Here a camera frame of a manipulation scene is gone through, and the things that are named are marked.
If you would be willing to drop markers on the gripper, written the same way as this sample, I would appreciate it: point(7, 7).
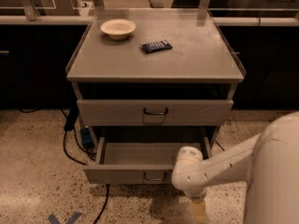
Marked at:
point(198, 198)

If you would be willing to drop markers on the grey drawer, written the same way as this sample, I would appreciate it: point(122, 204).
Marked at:
point(154, 112)
point(138, 163)

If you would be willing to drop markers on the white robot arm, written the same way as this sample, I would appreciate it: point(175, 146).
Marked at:
point(268, 162)

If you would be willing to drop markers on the grey top drawer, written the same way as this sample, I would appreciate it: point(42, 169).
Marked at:
point(154, 112)

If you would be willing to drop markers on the grey drawer cabinet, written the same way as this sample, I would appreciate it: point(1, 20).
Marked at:
point(200, 66)

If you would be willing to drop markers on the blue power adapter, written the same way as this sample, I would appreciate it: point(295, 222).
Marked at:
point(86, 138)

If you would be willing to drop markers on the black power strip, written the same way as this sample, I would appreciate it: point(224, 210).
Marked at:
point(71, 118)

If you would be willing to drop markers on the dark blue snack packet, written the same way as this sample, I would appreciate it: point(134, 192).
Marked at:
point(156, 46)

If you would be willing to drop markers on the white bowl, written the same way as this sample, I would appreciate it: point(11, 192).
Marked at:
point(118, 29)

